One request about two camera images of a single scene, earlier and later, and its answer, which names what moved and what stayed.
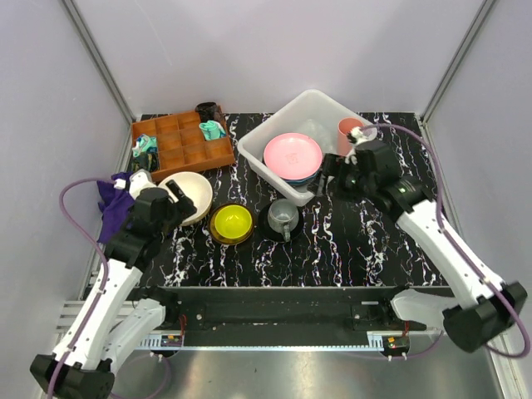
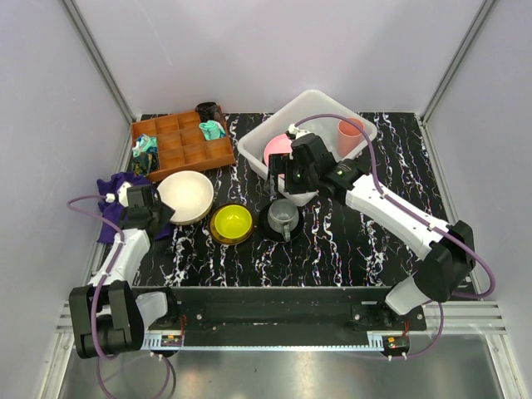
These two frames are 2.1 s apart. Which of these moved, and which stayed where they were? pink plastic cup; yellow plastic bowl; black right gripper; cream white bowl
Moved: black right gripper
Stayed: pink plastic cup; cream white bowl; yellow plastic bowl
